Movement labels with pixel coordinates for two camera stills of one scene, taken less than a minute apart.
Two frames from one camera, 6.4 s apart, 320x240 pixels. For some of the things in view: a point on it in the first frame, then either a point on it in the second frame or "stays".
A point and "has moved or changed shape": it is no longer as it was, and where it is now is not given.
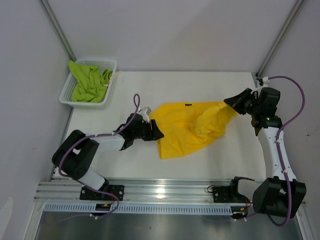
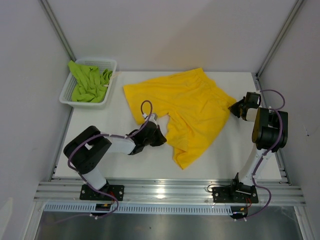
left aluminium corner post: [59, 30] stays
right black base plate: [228, 194] stays
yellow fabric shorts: [189, 127] has moved or changed shape
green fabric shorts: [91, 84] stays
